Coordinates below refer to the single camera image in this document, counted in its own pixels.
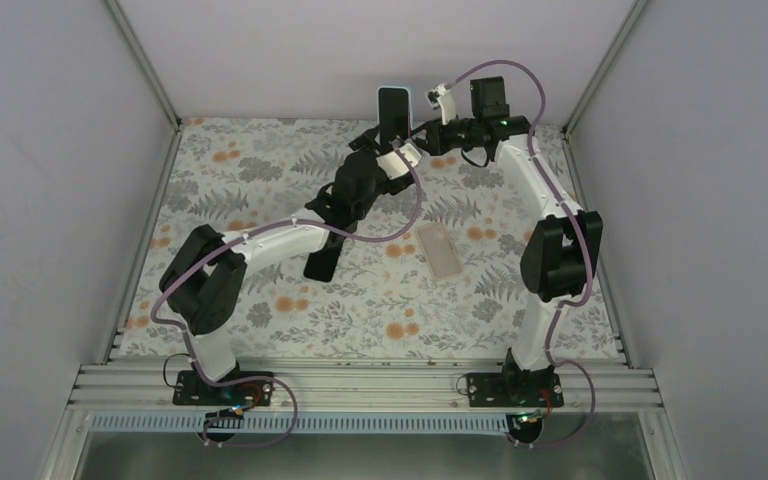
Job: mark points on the aluminium frame rail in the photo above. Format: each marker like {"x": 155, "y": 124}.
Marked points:
{"x": 587, "y": 188}
{"x": 163, "y": 137}

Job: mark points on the floral patterned table mat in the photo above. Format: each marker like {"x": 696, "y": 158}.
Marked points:
{"x": 383, "y": 302}

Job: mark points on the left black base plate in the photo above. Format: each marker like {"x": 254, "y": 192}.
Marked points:
{"x": 247, "y": 389}

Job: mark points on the aluminium frame left rail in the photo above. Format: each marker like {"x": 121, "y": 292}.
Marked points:
{"x": 163, "y": 137}

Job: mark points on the cream phone case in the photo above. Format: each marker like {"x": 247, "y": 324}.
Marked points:
{"x": 439, "y": 251}

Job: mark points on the aluminium front rail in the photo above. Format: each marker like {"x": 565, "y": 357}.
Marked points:
{"x": 404, "y": 387}

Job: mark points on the white slotted cable duct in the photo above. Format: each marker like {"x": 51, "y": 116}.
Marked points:
{"x": 306, "y": 423}

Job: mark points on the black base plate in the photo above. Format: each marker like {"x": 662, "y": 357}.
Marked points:
{"x": 247, "y": 389}
{"x": 532, "y": 389}

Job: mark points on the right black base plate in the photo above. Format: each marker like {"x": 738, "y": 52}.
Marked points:
{"x": 532, "y": 389}

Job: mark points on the aluminium frame right rail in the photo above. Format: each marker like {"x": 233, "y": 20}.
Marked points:
{"x": 587, "y": 188}

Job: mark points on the black smartphone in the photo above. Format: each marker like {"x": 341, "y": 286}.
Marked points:
{"x": 321, "y": 265}

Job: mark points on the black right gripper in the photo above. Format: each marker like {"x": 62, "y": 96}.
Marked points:
{"x": 435, "y": 141}

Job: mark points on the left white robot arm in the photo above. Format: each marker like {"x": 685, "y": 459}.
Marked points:
{"x": 201, "y": 285}

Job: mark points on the phone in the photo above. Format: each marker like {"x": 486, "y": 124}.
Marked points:
{"x": 394, "y": 113}

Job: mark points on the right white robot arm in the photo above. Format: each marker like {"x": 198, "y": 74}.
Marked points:
{"x": 559, "y": 260}

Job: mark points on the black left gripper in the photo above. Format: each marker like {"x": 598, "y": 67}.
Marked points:
{"x": 368, "y": 140}

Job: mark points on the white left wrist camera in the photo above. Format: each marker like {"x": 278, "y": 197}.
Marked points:
{"x": 398, "y": 162}

